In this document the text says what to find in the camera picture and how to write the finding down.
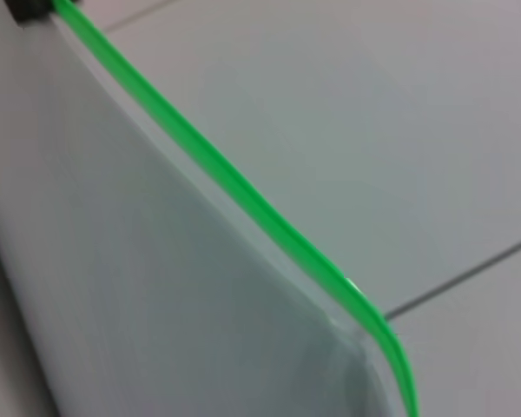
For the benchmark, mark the clear green-zip document bag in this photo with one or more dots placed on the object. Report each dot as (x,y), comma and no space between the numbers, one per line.
(199,260)

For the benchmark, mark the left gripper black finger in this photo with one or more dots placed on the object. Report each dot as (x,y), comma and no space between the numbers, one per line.
(30,9)

